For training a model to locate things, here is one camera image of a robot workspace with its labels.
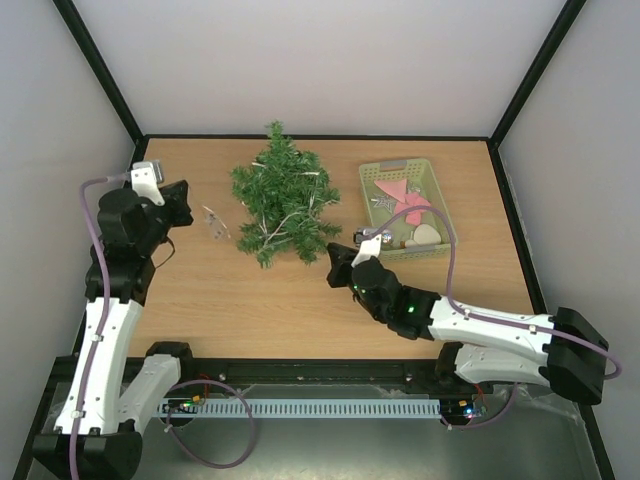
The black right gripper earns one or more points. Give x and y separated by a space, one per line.
343 267

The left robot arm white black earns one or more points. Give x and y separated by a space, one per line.
99 432

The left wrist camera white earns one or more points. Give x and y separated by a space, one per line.
146 177

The black corner frame post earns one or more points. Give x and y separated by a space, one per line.
89 49
563 23

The black corner frame post right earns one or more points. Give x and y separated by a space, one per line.
563 23

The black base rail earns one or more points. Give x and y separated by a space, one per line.
409 376

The pink bow ornament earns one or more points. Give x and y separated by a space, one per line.
409 208

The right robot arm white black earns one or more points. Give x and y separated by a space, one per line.
563 351

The pink paper triangle ornament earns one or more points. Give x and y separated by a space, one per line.
396 189

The black corner frame post left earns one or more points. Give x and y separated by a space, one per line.
89 49

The small green christmas tree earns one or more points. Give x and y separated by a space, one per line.
282 148

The light blue slotted cable duct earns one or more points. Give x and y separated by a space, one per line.
231 408

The silver star ornament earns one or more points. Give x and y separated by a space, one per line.
383 201

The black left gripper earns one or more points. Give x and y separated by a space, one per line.
178 200

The clear led string lights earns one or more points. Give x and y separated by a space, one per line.
284 203

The light green plastic basket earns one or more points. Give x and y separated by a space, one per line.
420 179

